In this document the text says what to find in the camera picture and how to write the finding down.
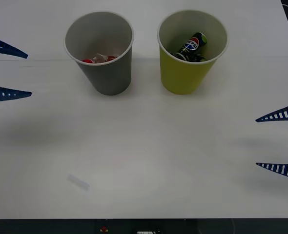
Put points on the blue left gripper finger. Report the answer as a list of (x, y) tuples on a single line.
[(2, 46), (5, 93)]

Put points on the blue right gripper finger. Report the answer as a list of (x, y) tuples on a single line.
[(285, 169), (285, 114)]

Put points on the grey plastic bin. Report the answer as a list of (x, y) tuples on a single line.
[(109, 78)]

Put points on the crushed black can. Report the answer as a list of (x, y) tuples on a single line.
[(194, 58)]

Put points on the yellow-green plastic bin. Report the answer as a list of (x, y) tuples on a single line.
[(180, 78)]

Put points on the black can with round logo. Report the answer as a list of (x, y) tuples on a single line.
[(192, 44)]

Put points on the black robot torso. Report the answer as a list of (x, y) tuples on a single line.
[(48, 226)]

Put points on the red button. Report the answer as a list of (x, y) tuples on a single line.
[(103, 229)]

